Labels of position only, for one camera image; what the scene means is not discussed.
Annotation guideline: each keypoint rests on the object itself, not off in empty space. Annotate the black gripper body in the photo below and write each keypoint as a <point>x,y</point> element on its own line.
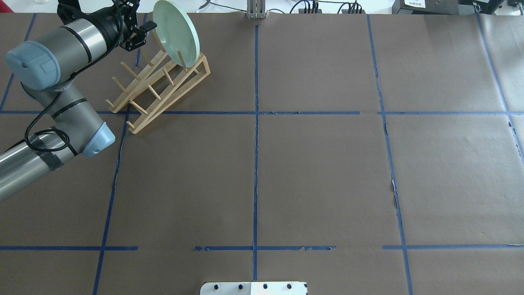
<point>109,27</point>

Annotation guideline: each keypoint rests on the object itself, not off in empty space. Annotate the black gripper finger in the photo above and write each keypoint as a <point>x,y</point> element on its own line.
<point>144,28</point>
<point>135,42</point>

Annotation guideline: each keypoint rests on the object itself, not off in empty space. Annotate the mint green plate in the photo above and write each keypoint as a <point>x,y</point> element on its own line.
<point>176,33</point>

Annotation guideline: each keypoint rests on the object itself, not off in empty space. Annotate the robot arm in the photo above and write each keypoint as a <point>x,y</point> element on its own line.
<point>46,68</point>

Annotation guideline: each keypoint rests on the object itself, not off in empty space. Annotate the wooden plate rack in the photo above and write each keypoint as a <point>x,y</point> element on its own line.
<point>160,84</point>

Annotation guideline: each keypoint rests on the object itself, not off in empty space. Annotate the black box with label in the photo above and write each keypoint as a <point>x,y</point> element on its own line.
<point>432,7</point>

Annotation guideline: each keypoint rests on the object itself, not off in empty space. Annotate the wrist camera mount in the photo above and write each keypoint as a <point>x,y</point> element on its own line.
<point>69,11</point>

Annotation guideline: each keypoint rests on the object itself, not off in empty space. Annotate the aluminium frame post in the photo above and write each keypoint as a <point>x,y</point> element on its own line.
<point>256,9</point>

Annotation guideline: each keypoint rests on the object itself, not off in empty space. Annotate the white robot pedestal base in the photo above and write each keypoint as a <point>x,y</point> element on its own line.
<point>255,288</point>

